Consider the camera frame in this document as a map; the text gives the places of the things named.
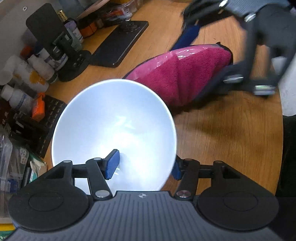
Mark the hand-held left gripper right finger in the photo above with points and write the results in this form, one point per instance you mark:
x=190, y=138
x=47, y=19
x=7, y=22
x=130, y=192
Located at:
x=177, y=171

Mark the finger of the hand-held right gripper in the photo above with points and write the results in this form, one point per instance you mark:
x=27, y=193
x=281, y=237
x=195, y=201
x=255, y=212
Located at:
x=249, y=46
x=189, y=34

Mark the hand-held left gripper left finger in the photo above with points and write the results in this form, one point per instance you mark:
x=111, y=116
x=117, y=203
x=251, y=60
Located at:
x=113, y=163

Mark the pink towel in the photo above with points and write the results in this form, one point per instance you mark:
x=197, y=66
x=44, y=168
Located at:
x=180, y=76

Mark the white ribbed bowl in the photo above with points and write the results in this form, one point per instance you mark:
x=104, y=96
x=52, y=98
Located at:
x=115, y=120

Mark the black smartphone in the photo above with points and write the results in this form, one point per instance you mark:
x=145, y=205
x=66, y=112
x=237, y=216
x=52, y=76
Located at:
x=118, y=46

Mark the clear plastic food container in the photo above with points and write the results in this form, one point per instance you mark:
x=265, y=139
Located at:
x=120, y=10

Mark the black tube rack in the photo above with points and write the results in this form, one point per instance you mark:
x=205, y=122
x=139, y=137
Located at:
x=46, y=125

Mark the white die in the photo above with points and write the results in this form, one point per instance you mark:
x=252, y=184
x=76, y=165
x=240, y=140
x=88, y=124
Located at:
x=23, y=153
x=22, y=160

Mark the small orange bottle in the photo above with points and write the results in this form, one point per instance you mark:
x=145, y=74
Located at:
x=38, y=106

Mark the orange black jar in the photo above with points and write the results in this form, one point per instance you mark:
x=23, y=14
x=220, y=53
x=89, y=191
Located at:
x=89, y=29

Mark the pink flat board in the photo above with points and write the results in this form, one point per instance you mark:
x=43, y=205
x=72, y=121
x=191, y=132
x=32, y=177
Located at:
x=90, y=9

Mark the clear plastic storage box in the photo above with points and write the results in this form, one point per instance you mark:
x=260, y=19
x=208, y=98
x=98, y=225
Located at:
x=9, y=160

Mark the dark cloth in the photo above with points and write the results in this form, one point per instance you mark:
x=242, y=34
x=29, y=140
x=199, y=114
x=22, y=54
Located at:
x=288, y=157

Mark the white medicine bottle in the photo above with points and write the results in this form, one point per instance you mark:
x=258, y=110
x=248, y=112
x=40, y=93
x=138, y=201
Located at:
x=18, y=98

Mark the purple bottle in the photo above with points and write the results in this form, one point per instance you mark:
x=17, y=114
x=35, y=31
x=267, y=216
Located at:
x=74, y=31

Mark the small white bottle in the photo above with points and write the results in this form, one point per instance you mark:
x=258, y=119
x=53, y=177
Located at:
x=42, y=68

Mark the blue lid white jar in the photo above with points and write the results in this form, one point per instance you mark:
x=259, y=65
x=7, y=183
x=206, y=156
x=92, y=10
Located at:
x=56, y=58

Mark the white sunflower spray can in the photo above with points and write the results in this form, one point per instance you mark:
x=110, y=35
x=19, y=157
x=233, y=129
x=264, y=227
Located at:
x=27, y=76

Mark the black phone stand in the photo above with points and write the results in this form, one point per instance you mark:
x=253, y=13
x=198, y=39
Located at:
x=50, y=27

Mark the red cap bottle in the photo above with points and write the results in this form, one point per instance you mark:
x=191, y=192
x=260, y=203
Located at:
x=26, y=51

